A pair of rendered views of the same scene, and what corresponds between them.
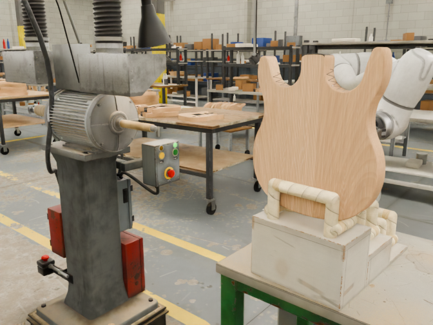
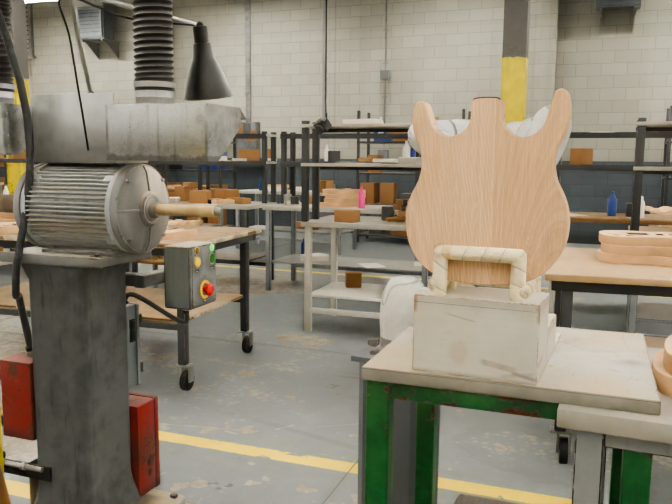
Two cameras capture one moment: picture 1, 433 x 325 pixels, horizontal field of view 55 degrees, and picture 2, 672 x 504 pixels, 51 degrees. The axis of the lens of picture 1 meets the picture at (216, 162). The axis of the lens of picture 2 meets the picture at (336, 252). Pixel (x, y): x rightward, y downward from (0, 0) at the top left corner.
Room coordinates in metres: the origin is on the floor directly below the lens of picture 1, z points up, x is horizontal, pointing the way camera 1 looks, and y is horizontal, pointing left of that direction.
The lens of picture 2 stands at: (-0.32, 0.57, 1.39)
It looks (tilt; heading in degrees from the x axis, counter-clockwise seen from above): 8 degrees down; 341
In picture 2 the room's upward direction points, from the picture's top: 1 degrees clockwise
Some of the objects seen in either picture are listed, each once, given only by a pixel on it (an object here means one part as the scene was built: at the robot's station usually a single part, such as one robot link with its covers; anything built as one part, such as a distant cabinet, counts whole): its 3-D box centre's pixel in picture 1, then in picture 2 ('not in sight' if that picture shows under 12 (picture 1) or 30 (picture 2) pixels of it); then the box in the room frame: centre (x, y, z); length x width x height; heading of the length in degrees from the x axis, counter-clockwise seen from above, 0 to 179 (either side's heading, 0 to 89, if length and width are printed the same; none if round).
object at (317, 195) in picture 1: (301, 191); (479, 254); (0.98, -0.21, 1.20); 0.20 x 0.03 x 0.03; 47
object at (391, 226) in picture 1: (390, 229); not in sight; (1.22, -0.55, 0.99); 0.03 x 0.03 x 0.09
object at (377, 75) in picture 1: (371, 71); (552, 114); (0.92, -0.34, 1.49); 0.07 x 0.04 x 0.10; 47
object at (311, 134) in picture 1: (314, 137); (486, 191); (1.01, -0.24, 1.33); 0.35 x 0.04 x 0.40; 47
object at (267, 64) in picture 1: (273, 73); (430, 121); (1.10, -0.15, 1.48); 0.07 x 0.04 x 0.09; 47
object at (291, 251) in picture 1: (308, 251); (480, 331); (1.02, -0.25, 1.02); 0.27 x 0.15 x 0.17; 48
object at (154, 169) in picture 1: (147, 166); (168, 283); (1.98, 0.34, 0.99); 0.24 x 0.21 x 0.26; 50
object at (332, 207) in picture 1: (331, 217); (518, 278); (0.93, -0.27, 1.15); 0.03 x 0.03 x 0.09
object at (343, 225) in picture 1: (343, 224); (526, 288); (0.95, -0.31, 1.12); 0.11 x 0.03 x 0.03; 138
